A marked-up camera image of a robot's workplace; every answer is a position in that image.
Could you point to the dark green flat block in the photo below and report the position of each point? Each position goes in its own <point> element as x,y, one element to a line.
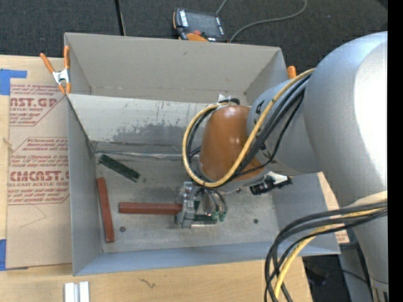
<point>119,168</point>

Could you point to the grey metal bin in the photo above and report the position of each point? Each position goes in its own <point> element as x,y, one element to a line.
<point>163,74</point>

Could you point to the red-brown block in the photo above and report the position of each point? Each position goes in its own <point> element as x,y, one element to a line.
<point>105,209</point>
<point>148,208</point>

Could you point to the black cylinder on white bracket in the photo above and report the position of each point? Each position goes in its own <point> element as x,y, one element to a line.
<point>263,186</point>

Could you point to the brown cardboard board red print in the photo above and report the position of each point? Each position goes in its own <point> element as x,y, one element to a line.
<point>37,225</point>

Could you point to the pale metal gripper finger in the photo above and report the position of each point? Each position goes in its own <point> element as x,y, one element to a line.
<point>184,220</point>
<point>186,194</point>

